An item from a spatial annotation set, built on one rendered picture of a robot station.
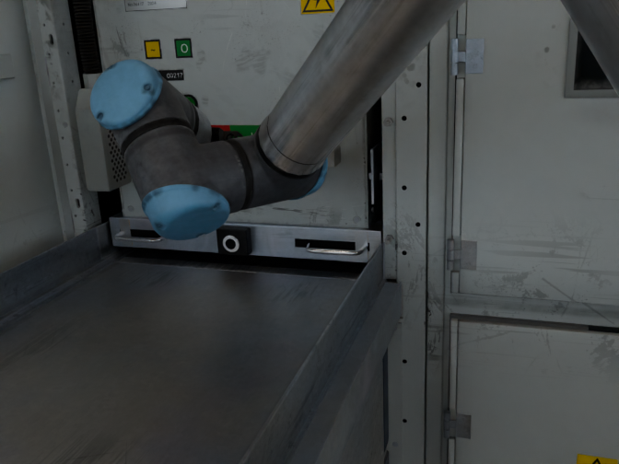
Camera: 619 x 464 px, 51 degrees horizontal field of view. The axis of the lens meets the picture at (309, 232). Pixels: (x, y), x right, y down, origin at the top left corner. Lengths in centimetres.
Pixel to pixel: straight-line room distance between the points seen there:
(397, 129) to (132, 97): 43
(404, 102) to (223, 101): 33
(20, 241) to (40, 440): 57
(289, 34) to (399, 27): 52
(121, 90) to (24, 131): 51
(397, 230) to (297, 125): 40
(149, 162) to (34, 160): 57
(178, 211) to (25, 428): 30
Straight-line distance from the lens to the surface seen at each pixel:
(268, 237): 116
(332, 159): 106
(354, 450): 94
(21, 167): 128
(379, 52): 61
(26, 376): 93
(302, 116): 70
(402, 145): 102
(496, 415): 116
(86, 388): 87
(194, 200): 72
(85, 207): 131
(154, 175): 75
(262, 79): 112
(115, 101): 80
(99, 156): 116
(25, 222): 130
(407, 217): 105
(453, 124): 101
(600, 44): 29
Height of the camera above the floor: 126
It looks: 18 degrees down
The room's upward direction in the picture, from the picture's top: 3 degrees counter-clockwise
